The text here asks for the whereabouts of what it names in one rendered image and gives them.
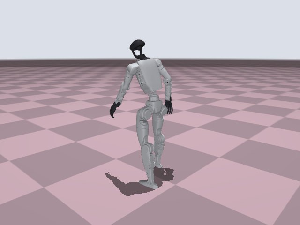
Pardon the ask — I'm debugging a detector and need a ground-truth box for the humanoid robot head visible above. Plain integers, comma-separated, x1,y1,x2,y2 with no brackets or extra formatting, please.
130,40,149,60

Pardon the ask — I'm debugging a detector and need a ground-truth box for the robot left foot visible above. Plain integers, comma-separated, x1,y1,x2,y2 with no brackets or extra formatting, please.
139,180,158,189

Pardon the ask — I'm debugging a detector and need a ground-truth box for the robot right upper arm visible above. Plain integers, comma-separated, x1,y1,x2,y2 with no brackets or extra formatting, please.
154,59,172,84

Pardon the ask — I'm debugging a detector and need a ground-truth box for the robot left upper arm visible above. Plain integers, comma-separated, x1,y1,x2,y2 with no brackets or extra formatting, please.
122,63,139,90

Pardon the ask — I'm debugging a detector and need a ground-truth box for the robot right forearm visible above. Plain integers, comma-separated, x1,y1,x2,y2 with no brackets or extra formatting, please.
165,81,172,101

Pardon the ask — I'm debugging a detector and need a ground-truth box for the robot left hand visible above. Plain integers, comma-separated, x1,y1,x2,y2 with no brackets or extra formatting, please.
110,102,121,118

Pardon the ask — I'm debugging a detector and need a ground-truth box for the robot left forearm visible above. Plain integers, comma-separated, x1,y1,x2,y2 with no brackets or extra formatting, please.
115,82,126,104

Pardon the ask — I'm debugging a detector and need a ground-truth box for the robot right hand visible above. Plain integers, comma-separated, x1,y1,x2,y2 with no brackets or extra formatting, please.
164,96,173,114

